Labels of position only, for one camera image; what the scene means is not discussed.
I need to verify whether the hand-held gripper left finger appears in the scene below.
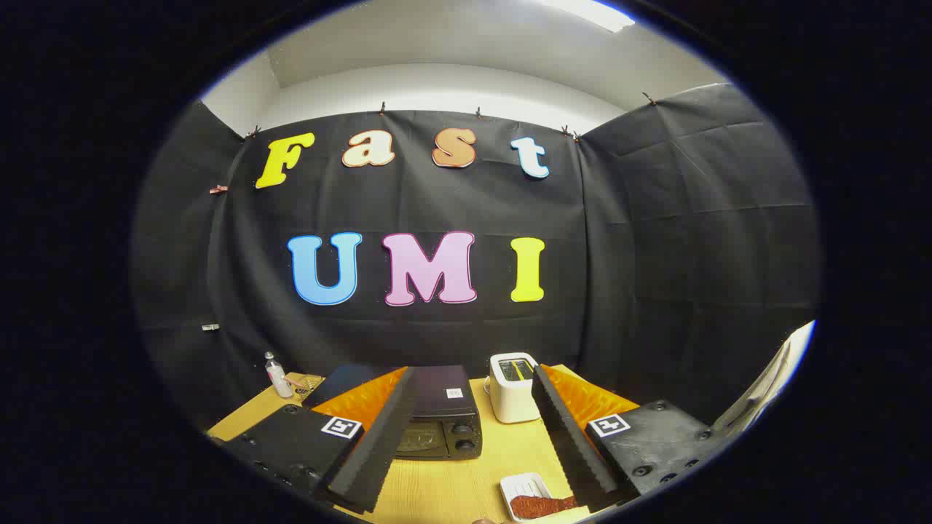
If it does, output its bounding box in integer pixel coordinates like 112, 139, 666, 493
211, 366, 417, 515

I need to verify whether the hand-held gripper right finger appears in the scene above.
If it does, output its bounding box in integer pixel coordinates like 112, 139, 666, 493
532, 364, 729, 514

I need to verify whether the black toaster oven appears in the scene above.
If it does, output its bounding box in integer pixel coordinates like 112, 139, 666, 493
302, 364, 483, 461

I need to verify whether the red meat slice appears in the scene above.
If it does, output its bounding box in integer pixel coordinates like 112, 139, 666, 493
510, 495, 580, 520

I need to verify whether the white pop-up toaster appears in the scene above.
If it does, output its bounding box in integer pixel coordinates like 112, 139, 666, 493
489, 353, 541, 424

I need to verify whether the white rectangular tray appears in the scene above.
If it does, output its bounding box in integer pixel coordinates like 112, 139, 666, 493
500, 472, 554, 523

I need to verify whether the small clear bottle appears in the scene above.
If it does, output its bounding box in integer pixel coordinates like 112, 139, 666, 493
264, 352, 293, 399

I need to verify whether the black backdrop cloth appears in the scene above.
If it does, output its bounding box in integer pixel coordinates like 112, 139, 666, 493
131, 84, 822, 437

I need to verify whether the white object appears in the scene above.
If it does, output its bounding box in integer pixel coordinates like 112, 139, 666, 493
714, 320, 816, 437

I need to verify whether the ceiling light panel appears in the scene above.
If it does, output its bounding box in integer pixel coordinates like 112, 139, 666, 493
539, 0, 636, 33

